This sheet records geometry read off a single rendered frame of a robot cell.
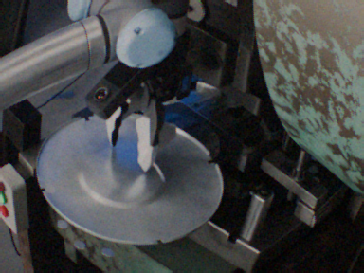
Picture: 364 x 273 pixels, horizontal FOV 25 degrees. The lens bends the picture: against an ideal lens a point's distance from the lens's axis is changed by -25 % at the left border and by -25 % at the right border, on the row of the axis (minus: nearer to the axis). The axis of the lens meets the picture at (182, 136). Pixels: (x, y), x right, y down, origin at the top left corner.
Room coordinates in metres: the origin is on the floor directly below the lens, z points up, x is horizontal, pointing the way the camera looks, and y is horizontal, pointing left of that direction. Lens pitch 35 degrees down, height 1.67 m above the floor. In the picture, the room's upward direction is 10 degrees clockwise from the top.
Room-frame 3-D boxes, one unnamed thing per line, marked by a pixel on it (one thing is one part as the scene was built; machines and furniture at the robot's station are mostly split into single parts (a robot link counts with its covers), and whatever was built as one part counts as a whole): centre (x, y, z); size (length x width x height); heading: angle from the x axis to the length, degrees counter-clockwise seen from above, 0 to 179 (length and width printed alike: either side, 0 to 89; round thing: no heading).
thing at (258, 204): (1.13, -0.13, 0.75); 0.03 x 0.03 x 0.10; 51
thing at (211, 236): (1.34, -0.07, 0.67); 0.45 x 0.30 x 0.06; 51
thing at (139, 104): (1.18, 0.05, 0.94); 0.09 x 0.08 x 0.12; 141
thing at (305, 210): (1.23, -0.20, 0.76); 0.17 x 0.06 x 0.10; 51
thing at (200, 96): (1.33, -0.07, 0.76); 0.15 x 0.09 x 0.05; 51
